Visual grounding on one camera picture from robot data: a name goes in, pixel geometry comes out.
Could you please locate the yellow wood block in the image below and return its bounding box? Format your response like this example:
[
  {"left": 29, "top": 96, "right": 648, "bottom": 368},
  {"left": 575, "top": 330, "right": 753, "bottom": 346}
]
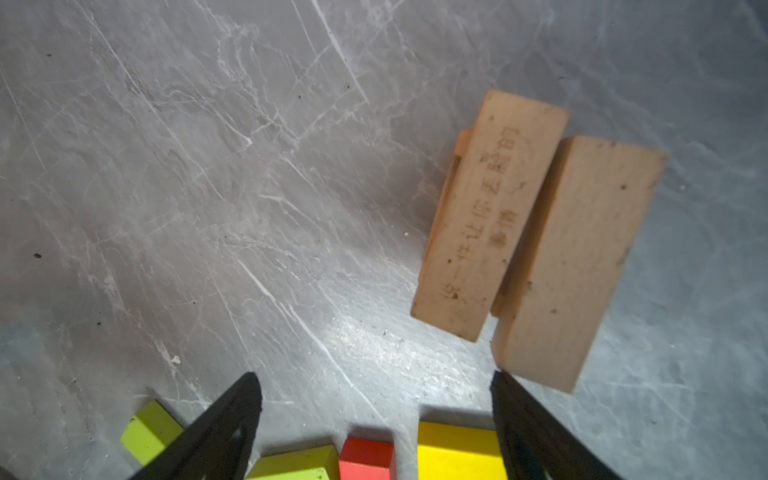
[{"left": 417, "top": 421, "right": 507, "bottom": 480}]

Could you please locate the red wood block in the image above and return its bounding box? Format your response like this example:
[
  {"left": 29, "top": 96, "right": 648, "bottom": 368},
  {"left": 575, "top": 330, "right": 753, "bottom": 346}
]
[{"left": 339, "top": 437, "right": 397, "bottom": 480}]

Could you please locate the lone green wood block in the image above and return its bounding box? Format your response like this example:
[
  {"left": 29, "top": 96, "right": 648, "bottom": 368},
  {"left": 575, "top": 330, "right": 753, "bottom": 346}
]
[{"left": 120, "top": 400, "right": 184, "bottom": 466}]

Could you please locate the wooden arch block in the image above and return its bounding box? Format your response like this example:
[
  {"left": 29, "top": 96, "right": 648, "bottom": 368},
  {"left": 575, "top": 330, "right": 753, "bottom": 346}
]
[{"left": 425, "top": 129, "right": 472, "bottom": 259}]

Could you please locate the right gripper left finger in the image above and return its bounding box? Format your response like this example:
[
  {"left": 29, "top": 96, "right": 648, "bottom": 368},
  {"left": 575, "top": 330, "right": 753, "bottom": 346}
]
[{"left": 132, "top": 372, "right": 263, "bottom": 480}]

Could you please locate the printed natural wood plank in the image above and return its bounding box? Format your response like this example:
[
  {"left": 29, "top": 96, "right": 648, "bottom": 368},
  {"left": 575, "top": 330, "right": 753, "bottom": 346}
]
[{"left": 411, "top": 89, "right": 569, "bottom": 341}]

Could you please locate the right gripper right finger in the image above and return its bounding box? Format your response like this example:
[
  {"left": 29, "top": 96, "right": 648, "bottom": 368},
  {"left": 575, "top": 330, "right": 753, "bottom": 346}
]
[{"left": 490, "top": 371, "right": 620, "bottom": 480}]

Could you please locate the plain natural wood plank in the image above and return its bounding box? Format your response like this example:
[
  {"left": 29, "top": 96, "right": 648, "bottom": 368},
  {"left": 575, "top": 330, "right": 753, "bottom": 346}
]
[{"left": 491, "top": 135, "right": 666, "bottom": 393}]

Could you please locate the green block beside red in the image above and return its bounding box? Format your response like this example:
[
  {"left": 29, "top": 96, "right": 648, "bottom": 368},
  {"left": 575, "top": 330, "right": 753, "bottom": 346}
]
[{"left": 246, "top": 445, "right": 340, "bottom": 480}]

